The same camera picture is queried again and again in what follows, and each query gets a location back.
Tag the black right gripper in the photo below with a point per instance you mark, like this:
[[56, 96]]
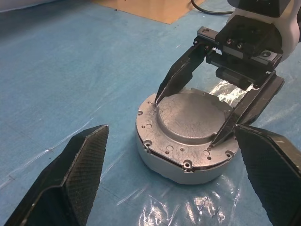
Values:
[[249, 33]]

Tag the silver motor housing copper windings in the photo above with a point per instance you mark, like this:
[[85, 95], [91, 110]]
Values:
[[169, 171]]

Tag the blue table mat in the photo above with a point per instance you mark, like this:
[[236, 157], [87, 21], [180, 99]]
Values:
[[70, 70]]

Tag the silver round motor lid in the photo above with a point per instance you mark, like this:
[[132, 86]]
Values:
[[188, 117]]

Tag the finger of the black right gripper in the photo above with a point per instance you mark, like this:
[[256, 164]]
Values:
[[181, 73]]

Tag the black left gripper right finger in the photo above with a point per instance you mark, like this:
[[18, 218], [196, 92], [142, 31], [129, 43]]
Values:
[[275, 176]]

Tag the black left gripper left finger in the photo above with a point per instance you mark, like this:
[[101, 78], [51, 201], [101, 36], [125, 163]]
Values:
[[77, 176]]

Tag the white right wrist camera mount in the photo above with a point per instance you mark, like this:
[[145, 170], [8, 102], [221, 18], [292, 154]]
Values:
[[292, 26]]

